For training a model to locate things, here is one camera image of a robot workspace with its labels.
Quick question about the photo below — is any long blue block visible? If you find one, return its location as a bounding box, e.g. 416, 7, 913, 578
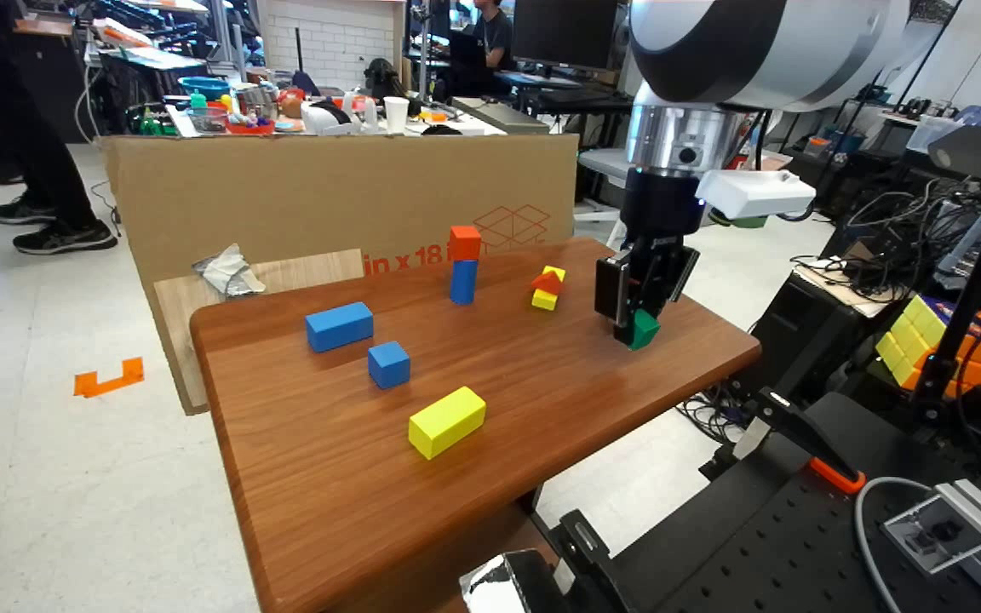
304, 298, 378, 357

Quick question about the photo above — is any seated person in dark shirt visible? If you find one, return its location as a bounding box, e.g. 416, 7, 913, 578
470, 0, 519, 76

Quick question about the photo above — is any orange cube atop blue block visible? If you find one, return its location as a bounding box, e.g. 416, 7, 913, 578
447, 222, 483, 265

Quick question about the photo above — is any black monitor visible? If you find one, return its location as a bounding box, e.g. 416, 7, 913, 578
512, 0, 632, 72

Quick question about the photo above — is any crumpled grey cloth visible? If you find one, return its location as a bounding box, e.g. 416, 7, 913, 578
192, 243, 270, 304

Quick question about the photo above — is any white cable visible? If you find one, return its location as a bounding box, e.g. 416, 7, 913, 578
852, 472, 939, 613

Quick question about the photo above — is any person in black trousers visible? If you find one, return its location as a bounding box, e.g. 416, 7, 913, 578
0, 0, 122, 258

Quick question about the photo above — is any clear plastic box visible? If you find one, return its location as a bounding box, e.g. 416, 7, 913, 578
882, 494, 981, 578

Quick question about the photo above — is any white paper cup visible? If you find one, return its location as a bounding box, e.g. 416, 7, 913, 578
382, 94, 411, 137

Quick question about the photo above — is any black camera stand pole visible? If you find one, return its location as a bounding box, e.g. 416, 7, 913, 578
913, 184, 981, 429

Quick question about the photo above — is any cardboard box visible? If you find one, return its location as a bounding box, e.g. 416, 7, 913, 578
102, 134, 582, 288

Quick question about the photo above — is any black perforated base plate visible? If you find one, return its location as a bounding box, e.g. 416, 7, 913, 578
579, 389, 978, 613

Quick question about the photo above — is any orange bracket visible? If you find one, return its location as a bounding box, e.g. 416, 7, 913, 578
70, 353, 146, 401

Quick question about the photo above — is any long yellow block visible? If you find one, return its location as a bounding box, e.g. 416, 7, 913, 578
404, 385, 491, 464

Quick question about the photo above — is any green cube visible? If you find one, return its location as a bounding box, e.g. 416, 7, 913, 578
614, 307, 664, 351

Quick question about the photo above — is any upright blue block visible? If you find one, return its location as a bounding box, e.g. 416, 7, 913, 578
447, 256, 480, 310

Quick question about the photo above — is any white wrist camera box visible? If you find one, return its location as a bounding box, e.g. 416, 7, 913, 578
693, 166, 821, 225

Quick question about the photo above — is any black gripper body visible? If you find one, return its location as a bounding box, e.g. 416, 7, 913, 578
618, 166, 708, 256

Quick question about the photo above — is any black tool with orange grip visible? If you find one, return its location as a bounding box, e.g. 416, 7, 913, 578
737, 389, 868, 500

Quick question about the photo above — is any yellow foam pad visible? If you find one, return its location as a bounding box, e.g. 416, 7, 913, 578
873, 292, 951, 391

